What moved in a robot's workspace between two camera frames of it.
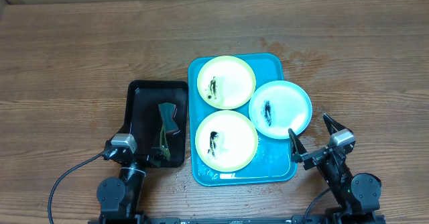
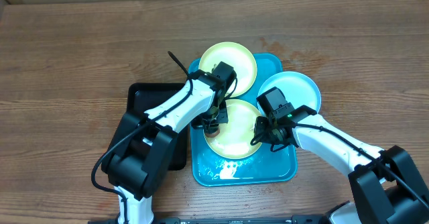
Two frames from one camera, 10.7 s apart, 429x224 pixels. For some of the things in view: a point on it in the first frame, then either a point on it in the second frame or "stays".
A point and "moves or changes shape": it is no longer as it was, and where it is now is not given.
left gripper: [149, 161] -> [198, 123]
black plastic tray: [144, 123] stays
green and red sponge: [167, 110] moves or changes shape
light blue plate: [278, 106] moves or changes shape
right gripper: [298, 152] -> [263, 123]
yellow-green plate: [226, 141] moves or changes shape
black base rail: [312, 218] stays
